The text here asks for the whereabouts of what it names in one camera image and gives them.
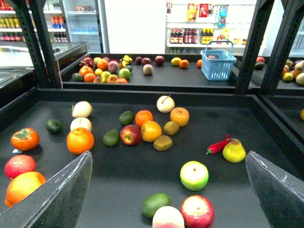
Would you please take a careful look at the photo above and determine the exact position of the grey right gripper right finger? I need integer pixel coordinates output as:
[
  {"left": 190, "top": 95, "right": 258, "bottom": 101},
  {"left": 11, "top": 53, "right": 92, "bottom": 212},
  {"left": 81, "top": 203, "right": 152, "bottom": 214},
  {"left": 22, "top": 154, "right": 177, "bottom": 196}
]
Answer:
[{"left": 245, "top": 151, "right": 304, "bottom": 228}]

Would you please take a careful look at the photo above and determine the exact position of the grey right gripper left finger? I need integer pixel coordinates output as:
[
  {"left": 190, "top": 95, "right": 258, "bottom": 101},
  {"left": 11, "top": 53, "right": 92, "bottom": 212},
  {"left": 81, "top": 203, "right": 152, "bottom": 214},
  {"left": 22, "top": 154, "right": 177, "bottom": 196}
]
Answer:
[{"left": 0, "top": 151, "right": 93, "bottom": 228}]

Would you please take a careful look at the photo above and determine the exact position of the orange far shelf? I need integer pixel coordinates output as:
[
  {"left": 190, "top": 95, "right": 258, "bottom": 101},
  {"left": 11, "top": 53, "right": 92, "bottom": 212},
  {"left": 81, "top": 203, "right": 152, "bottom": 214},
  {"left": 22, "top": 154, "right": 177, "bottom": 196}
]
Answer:
[{"left": 179, "top": 59, "right": 189, "bottom": 69}]

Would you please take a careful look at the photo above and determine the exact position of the yellow lemon far shelf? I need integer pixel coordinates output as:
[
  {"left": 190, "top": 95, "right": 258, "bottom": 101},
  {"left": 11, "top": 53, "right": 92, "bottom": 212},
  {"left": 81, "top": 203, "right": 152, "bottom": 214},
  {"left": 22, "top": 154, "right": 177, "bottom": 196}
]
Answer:
[{"left": 171, "top": 57, "right": 181, "bottom": 66}]

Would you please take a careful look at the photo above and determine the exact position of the orange yellow mango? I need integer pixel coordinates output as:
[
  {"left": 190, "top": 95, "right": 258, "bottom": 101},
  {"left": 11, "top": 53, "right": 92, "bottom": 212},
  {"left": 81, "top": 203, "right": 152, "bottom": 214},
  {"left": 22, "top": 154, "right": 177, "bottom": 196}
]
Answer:
[{"left": 5, "top": 171, "right": 47, "bottom": 208}]

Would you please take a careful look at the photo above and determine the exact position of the red peach left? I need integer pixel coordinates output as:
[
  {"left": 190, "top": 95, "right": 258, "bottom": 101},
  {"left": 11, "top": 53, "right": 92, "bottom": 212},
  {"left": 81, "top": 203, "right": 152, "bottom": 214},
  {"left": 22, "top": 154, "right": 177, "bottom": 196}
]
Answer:
[{"left": 4, "top": 154, "right": 36, "bottom": 180}]

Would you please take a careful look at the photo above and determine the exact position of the yellow pear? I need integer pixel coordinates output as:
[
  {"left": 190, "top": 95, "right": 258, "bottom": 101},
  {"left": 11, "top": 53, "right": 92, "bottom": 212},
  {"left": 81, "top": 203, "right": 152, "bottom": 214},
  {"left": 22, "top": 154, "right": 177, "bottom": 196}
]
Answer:
[{"left": 223, "top": 139, "right": 246, "bottom": 163}]

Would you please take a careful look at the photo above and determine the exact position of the large orange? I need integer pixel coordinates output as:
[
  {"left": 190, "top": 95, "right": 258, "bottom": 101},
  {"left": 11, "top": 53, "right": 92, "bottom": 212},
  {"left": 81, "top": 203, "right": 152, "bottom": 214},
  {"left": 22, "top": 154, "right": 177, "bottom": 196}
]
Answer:
[{"left": 66, "top": 127, "right": 95, "bottom": 155}]

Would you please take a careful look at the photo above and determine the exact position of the orange persimmon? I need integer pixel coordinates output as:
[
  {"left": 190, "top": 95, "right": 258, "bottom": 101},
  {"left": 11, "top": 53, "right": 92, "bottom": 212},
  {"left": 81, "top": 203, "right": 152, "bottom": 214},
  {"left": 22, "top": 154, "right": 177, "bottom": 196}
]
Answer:
[{"left": 10, "top": 128, "right": 40, "bottom": 152}]

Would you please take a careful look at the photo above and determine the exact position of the dark green lime left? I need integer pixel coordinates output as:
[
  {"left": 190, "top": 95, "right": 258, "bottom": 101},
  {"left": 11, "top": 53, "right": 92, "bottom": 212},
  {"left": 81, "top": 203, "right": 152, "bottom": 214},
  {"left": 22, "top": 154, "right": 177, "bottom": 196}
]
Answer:
[{"left": 46, "top": 119, "right": 62, "bottom": 134}]

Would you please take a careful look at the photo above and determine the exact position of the red chili pepper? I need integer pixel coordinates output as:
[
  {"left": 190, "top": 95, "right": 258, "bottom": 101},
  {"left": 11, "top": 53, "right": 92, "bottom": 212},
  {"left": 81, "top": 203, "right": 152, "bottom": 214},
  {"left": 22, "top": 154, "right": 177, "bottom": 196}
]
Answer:
[{"left": 206, "top": 134, "right": 232, "bottom": 154}]

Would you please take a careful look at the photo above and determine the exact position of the white pear front left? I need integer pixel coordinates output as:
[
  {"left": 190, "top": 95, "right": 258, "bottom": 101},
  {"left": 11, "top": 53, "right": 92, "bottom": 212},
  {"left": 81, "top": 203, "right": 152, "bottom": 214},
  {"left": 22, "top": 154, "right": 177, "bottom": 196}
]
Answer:
[{"left": 70, "top": 117, "right": 92, "bottom": 132}]

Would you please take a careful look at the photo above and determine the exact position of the green avocado middle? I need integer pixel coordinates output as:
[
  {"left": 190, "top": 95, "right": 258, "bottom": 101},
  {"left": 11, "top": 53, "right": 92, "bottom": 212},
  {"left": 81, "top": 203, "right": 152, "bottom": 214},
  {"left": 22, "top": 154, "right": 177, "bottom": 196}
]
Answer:
[{"left": 103, "top": 129, "right": 120, "bottom": 147}]

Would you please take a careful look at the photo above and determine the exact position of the green avocado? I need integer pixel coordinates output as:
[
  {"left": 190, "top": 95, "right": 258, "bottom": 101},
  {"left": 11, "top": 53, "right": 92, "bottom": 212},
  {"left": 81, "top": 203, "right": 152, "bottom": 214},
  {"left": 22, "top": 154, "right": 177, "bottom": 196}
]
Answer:
[
  {"left": 142, "top": 192, "right": 171, "bottom": 219},
  {"left": 103, "top": 129, "right": 120, "bottom": 147}
]

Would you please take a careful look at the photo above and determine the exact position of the red apple front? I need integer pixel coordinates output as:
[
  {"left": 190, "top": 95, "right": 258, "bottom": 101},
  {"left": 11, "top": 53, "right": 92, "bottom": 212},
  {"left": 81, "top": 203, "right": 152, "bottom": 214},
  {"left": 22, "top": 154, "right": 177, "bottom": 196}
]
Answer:
[{"left": 180, "top": 195, "right": 215, "bottom": 228}]

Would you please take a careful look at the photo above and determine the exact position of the green apple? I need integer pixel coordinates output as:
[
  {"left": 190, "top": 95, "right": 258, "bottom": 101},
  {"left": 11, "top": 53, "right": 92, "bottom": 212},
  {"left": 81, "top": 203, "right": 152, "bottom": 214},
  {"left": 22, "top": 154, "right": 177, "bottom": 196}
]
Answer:
[
  {"left": 180, "top": 161, "right": 209, "bottom": 191},
  {"left": 118, "top": 68, "right": 131, "bottom": 80}
]

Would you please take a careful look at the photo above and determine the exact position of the green avocado front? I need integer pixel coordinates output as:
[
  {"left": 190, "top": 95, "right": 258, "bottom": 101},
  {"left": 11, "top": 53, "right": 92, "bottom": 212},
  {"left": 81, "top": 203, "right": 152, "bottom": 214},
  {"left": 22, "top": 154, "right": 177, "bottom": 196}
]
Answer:
[{"left": 142, "top": 192, "right": 171, "bottom": 219}]

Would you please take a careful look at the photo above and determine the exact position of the white pear back left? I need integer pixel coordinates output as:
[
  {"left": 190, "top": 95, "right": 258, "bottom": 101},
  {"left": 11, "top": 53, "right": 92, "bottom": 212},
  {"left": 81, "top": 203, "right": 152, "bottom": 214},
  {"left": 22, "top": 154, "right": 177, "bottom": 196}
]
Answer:
[{"left": 72, "top": 101, "right": 93, "bottom": 118}]

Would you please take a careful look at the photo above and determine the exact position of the red apple middle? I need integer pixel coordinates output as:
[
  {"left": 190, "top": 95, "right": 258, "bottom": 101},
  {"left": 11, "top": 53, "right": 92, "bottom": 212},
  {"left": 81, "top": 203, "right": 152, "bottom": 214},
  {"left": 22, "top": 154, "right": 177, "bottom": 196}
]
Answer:
[{"left": 120, "top": 124, "right": 142, "bottom": 146}]

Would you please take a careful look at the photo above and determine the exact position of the green lime middle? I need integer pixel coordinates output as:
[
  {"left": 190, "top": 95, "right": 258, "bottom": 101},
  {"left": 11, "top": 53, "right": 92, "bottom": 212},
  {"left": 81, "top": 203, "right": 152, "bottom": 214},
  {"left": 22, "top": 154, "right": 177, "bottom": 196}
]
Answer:
[{"left": 119, "top": 111, "right": 134, "bottom": 126}]

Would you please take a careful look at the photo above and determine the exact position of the pale pink peach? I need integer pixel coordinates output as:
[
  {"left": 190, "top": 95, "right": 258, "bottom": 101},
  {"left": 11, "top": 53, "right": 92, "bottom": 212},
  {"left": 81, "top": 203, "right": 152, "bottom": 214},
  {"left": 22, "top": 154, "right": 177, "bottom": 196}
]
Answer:
[{"left": 152, "top": 206, "right": 185, "bottom": 228}]

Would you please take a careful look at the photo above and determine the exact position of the yellow orange apple front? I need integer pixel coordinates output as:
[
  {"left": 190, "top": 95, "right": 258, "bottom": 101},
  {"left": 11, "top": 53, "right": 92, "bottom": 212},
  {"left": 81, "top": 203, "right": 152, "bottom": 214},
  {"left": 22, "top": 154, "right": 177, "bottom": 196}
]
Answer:
[{"left": 141, "top": 121, "right": 162, "bottom": 143}]

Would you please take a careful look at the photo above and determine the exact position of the yellow orange apple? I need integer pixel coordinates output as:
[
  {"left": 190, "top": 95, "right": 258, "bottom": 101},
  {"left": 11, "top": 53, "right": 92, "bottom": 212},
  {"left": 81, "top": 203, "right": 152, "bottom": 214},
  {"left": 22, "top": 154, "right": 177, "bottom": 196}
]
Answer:
[
  {"left": 141, "top": 121, "right": 162, "bottom": 143},
  {"left": 170, "top": 107, "right": 190, "bottom": 127}
]

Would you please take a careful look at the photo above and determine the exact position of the orange tangerine middle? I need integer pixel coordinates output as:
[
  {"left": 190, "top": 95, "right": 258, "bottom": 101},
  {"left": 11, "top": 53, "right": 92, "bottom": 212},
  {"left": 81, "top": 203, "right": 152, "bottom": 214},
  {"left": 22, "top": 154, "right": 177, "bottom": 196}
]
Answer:
[{"left": 135, "top": 110, "right": 153, "bottom": 128}]

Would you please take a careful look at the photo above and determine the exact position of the kiwi front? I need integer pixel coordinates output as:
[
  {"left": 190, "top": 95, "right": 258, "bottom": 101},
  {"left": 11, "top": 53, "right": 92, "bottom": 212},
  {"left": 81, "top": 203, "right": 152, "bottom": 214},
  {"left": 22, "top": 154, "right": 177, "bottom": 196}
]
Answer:
[{"left": 153, "top": 135, "right": 173, "bottom": 151}]

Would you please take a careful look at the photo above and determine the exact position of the kiwi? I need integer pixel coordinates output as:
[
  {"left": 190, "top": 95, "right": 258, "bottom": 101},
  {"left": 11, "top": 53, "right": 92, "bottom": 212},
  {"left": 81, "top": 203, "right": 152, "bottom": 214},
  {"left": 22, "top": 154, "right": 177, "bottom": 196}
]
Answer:
[
  {"left": 153, "top": 135, "right": 173, "bottom": 151},
  {"left": 163, "top": 121, "right": 180, "bottom": 135}
]

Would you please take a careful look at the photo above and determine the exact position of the yellow orange apple back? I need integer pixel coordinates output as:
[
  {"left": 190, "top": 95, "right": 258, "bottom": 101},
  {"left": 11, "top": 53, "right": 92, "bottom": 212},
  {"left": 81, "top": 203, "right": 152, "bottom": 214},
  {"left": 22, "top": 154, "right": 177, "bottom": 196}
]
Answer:
[{"left": 170, "top": 107, "right": 190, "bottom": 127}]

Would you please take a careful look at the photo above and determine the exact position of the kiwi back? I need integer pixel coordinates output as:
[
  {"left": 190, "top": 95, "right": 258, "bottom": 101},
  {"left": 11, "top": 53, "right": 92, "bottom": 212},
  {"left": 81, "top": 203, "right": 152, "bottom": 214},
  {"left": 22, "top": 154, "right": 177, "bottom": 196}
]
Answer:
[{"left": 163, "top": 121, "right": 180, "bottom": 135}]

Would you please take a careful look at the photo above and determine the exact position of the white pear with stem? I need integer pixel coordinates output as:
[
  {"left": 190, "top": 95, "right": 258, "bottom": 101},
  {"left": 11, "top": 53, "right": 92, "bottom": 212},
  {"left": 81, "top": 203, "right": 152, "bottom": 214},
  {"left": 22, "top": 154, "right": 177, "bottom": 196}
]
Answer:
[{"left": 156, "top": 95, "right": 175, "bottom": 114}]

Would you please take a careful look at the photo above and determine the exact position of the green apple far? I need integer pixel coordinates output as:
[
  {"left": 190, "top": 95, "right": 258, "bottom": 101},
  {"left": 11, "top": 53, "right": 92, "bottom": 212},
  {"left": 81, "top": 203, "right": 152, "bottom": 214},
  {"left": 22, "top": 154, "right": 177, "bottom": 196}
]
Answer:
[{"left": 118, "top": 68, "right": 131, "bottom": 80}]

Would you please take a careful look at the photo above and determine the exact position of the small blue basket far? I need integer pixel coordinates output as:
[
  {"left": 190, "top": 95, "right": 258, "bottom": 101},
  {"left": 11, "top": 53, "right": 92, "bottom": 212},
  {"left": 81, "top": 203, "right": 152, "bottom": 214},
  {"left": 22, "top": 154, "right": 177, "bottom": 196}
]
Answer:
[{"left": 200, "top": 40, "right": 237, "bottom": 81}]

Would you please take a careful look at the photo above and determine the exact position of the yellow banana bunch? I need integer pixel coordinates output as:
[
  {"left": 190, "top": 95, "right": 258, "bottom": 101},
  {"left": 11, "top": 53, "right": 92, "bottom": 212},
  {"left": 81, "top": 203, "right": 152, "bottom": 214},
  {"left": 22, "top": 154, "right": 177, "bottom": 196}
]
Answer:
[{"left": 118, "top": 55, "right": 133, "bottom": 69}]

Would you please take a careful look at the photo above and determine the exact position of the pink green peach far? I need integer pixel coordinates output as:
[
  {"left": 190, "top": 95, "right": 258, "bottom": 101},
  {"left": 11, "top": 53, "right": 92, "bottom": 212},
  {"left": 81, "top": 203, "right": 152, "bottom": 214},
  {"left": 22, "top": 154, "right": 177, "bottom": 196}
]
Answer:
[{"left": 142, "top": 64, "right": 153, "bottom": 76}]

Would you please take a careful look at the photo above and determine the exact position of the dark red apple far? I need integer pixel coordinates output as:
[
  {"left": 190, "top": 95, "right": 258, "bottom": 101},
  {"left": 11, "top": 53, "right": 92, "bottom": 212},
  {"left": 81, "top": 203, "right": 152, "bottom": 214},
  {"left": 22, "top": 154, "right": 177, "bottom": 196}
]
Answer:
[{"left": 154, "top": 56, "right": 165, "bottom": 67}]

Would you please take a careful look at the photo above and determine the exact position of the black shelf frame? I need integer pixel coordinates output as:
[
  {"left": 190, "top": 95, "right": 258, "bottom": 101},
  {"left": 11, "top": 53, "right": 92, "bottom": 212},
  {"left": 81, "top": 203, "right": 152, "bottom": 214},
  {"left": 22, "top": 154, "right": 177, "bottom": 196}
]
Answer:
[{"left": 0, "top": 0, "right": 304, "bottom": 171}]

